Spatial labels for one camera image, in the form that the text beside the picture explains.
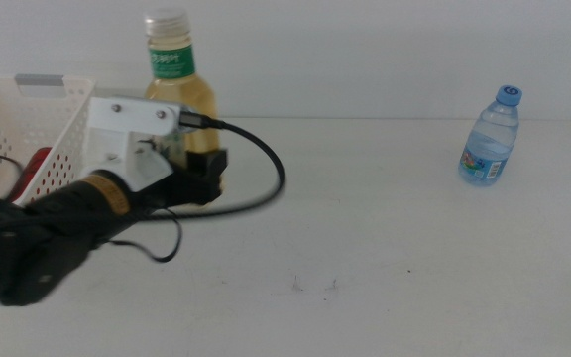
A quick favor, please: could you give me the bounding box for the yellow tea bottle green label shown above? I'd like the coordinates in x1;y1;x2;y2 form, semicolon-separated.
143;6;221;199

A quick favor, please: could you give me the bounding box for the red cola can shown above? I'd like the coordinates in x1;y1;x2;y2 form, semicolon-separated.
9;146;76;204

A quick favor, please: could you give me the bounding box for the small water bottle blue cap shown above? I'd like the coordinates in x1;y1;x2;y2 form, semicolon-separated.
457;84;523;188

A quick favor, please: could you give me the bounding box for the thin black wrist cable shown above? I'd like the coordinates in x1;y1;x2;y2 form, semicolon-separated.
106;207;183;264

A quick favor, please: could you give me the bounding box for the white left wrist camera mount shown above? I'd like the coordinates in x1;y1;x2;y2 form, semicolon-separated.
77;95;190;193

